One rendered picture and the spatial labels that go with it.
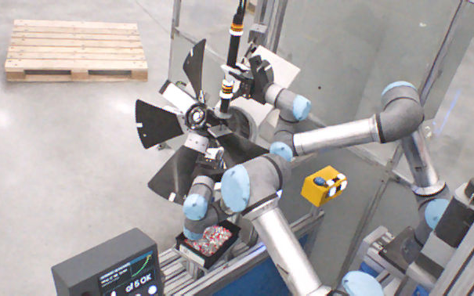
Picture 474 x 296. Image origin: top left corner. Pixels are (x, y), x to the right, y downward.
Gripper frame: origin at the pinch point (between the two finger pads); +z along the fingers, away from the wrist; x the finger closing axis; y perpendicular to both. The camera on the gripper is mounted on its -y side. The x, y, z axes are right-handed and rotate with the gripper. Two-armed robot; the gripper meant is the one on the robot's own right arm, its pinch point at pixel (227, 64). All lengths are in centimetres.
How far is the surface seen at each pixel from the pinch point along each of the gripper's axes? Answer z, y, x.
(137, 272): -31, 28, -71
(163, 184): 6, 50, -22
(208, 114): 3.6, 23.1, -2.4
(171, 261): 23, 140, 10
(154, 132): 28, 45, -6
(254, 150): -18.7, 29.3, 0.6
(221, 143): -7.7, 29.0, -6.3
